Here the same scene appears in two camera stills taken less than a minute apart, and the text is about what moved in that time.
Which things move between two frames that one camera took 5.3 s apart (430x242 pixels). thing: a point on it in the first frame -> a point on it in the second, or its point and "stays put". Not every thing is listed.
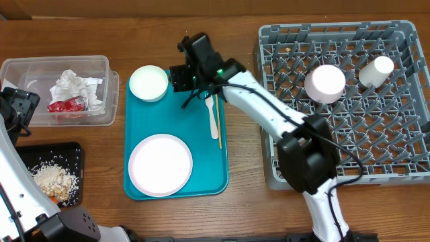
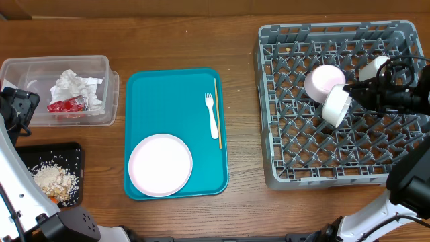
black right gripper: [186, 74] -> [375, 95]
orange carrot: [54, 199] stays put
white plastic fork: [209, 100] stays put
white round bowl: [148, 83] -> [337, 105]
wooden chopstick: [218, 120] stays put
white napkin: [95, 106] stays put
